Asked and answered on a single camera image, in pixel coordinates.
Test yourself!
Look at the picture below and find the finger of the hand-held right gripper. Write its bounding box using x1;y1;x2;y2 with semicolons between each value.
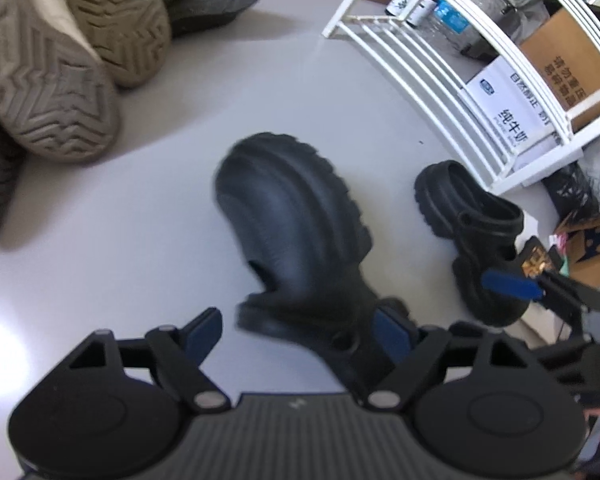
482;267;600;313
517;236;571;281

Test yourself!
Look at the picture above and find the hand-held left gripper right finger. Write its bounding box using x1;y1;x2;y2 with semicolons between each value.
365;305;531;411

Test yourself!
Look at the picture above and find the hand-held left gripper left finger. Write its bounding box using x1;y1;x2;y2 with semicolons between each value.
67;307;231;413

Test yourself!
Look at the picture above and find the black chunky rubber clog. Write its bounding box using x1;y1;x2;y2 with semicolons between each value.
414;160;541;328
214;132;421;396

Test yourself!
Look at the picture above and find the white shoe rack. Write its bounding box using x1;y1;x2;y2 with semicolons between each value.
322;0;586;196

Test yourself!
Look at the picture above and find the white printed sneaker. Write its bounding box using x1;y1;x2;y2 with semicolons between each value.
0;0;121;163
42;0;173;88

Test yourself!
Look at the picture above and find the polka-dot cardboard box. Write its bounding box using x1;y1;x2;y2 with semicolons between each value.
555;210;600;286

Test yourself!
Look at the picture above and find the black plastic bag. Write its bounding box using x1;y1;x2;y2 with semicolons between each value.
540;162;600;226

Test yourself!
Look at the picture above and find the white printed carton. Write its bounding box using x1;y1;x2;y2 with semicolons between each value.
457;55;568;171

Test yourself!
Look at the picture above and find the brown cardboard box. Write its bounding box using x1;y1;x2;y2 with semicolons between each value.
517;7;600;131

